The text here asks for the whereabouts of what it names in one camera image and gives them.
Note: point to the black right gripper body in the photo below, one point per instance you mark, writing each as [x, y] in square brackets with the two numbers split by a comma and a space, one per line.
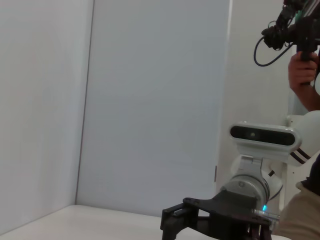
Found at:
[225, 212]

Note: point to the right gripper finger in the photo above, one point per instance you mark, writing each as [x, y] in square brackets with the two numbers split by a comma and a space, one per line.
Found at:
[258, 232]
[175, 217]

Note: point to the black handheld device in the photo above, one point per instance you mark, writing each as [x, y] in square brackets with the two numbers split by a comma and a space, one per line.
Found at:
[305, 30]

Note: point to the person forearm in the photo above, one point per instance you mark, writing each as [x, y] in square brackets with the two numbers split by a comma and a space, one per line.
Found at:
[307, 97]

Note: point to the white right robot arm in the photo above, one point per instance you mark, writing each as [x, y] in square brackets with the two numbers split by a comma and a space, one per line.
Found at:
[250, 185]

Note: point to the person hand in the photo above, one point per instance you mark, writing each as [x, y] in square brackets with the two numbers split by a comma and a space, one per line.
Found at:
[300, 72]

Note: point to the small door hinge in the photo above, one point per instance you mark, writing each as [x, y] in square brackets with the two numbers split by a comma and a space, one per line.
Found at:
[215, 175]

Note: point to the person torso and legs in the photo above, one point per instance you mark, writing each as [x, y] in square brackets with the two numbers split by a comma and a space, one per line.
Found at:
[300, 215]

